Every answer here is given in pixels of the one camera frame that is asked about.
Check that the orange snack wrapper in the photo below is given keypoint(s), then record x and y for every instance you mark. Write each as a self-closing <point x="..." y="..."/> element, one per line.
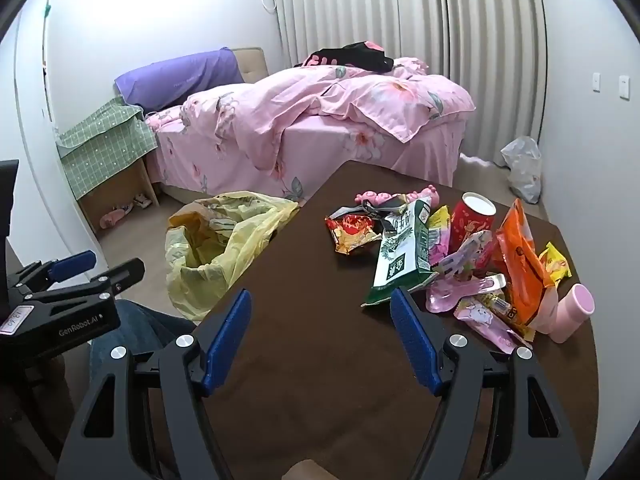
<point x="520" y="265"/>

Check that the white wardrobe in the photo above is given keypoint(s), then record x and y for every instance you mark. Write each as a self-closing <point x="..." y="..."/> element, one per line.
<point x="30" y="110"/>

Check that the pink toy caterpillar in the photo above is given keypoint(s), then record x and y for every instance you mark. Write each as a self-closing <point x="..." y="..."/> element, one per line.
<point x="372" y="197"/>

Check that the grey black torn wrapper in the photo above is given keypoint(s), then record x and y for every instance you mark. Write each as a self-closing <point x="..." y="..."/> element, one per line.
<point x="385" y="212"/>

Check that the white pleated curtain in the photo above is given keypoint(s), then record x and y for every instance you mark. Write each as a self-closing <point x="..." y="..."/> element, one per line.
<point x="425" y="35"/>

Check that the beige headboard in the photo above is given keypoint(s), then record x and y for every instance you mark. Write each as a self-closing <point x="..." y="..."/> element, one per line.
<point x="252" y="62"/>

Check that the person's jeans leg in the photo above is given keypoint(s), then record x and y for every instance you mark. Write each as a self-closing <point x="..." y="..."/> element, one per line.
<point x="135" y="320"/>

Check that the red paper noodle cup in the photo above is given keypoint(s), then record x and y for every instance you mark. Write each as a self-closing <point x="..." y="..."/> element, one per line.
<point x="470" y="220"/>

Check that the black garment with pink print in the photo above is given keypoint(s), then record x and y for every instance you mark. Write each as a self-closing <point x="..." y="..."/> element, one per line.
<point x="355" y="55"/>

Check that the white wall socket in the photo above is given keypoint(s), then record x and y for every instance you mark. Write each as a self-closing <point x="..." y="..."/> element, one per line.
<point x="623" y="86"/>

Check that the pink slipper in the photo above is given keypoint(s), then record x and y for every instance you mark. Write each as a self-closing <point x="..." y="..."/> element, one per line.
<point x="112" y="217"/>

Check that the pink cup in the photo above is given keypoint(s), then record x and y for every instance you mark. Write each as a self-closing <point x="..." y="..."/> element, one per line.
<point x="570" y="312"/>

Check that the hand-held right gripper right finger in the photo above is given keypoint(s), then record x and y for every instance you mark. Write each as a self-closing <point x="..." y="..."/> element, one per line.
<point x="412" y="340"/>

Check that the pink rabbit print wrapper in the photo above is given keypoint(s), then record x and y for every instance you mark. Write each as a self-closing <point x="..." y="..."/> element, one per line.
<point x="485" y="320"/>

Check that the red gold snack wrapper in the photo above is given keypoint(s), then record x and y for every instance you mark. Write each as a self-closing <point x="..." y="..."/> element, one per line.
<point x="350" y="230"/>

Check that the purple pillow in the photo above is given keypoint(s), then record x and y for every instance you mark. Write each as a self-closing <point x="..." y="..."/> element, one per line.
<point x="175" y="77"/>

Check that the white wall switch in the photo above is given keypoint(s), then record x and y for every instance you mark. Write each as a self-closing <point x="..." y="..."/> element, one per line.
<point x="596" y="81"/>

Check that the green checked cloth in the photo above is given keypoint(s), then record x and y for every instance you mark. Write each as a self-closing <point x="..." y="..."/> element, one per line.
<point x="105" y="140"/>

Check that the yellow plastic bag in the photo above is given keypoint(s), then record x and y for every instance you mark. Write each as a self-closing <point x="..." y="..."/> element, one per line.
<point x="200" y="280"/>

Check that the wooden nightstand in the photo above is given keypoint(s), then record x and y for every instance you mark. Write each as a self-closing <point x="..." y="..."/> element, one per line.
<point x="115" y="190"/>

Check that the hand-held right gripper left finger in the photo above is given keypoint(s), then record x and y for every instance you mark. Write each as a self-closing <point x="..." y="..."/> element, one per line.
<point x="227" y="340"/>

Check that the pink floral duvet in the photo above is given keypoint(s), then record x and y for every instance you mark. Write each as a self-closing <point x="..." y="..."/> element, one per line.
<point x="280" y="105"/>

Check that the yellow pink snack packet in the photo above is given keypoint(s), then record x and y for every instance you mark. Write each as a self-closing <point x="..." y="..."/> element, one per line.
<point x="437" y="225"/>

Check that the white plastic bag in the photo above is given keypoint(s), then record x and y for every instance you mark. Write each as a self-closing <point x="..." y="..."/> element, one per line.
<point x="522" y="165"/>

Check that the white shoe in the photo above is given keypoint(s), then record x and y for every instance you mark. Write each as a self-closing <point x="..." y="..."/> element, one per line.
<point x="142" y="201"/>

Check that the small yellow packet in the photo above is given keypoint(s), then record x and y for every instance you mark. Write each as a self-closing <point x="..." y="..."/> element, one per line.
<point x="552" y="265"/>

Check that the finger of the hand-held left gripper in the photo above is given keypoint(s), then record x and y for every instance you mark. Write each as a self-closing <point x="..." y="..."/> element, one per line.
<point x="75" y="265"/>
<point x="117" y="276"/>

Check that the bed with pink floral sheet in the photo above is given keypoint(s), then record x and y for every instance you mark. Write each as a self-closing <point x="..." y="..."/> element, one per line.
<point x="320" y="145"/>

